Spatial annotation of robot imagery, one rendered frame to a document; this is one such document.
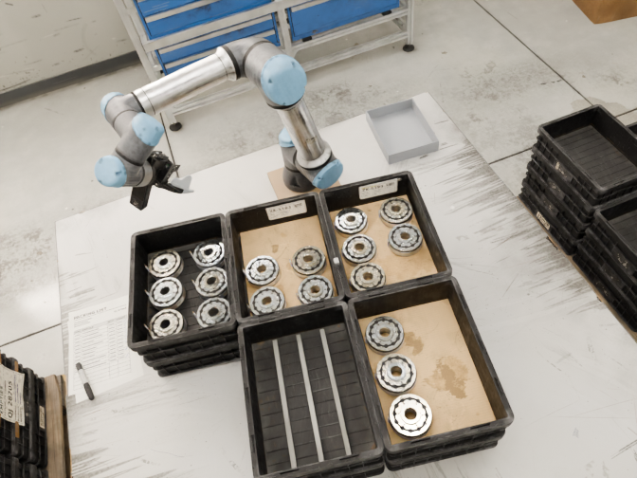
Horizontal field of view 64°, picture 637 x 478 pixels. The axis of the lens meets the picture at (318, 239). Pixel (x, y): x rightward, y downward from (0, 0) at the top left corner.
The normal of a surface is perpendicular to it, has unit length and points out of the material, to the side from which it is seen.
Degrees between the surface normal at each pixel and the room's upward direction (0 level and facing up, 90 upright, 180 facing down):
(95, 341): 0
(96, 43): 90
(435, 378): 0
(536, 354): 0
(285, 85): 82
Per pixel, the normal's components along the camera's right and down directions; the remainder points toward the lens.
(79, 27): 0.35, 0.73
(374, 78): -0.12, -0.58
